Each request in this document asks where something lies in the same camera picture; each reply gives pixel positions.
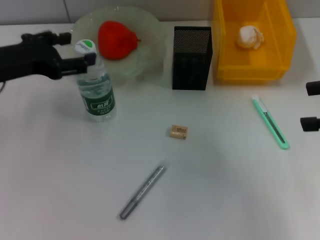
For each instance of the yellow plastic storage bin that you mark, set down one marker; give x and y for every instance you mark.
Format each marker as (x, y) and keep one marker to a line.
(255, 62)

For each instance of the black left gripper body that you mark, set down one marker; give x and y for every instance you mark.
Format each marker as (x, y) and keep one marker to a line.
(25, 60)

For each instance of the black mesh pen holder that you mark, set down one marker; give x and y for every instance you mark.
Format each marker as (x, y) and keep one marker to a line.
(190, 70)

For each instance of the green white toothbrush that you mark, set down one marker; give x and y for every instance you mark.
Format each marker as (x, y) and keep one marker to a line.
(270, 120)

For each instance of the red plastic strawberry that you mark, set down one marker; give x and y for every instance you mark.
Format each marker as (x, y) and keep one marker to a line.
(115, 42)

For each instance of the beige eraser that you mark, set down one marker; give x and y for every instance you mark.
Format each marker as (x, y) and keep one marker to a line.
(178, 131)

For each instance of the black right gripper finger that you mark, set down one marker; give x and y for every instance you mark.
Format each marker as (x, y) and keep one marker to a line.
(310, 123)
(313, 88)

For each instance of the clear green-label water bottle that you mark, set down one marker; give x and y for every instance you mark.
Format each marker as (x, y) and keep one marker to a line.
(100, 100)

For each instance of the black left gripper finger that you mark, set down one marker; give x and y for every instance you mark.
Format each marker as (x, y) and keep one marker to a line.
(62, 38)
(77, 65)

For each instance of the white paper ball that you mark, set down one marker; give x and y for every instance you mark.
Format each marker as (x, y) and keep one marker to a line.
(248, 37)

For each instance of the grey pen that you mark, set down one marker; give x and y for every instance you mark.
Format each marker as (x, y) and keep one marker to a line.
(145, 190)

